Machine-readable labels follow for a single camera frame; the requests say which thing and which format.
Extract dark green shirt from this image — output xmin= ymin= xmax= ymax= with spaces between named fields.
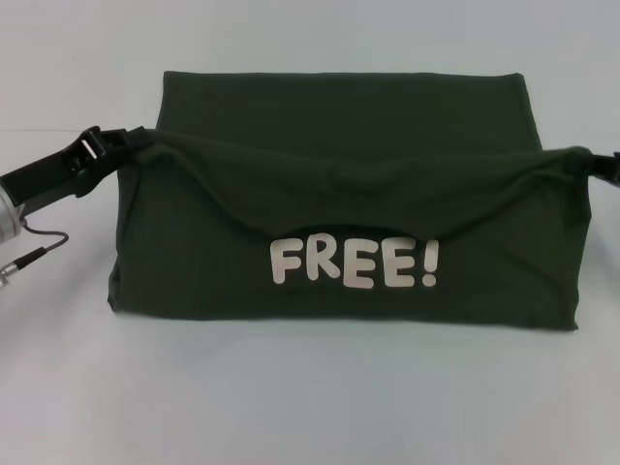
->
xmin=107 ymin=70 xmax=596 ymax=335

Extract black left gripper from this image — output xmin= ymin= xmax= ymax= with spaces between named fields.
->
xmin=0 ymin=124 xmax=159 ymax=215

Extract dark left arm cable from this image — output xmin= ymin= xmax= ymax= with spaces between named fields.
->
xmin=0 ymin=225 xmax=72 ymax=288

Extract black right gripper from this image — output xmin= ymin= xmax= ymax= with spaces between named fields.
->
xmin=582 ymin=149 xmax=620 ymax=190

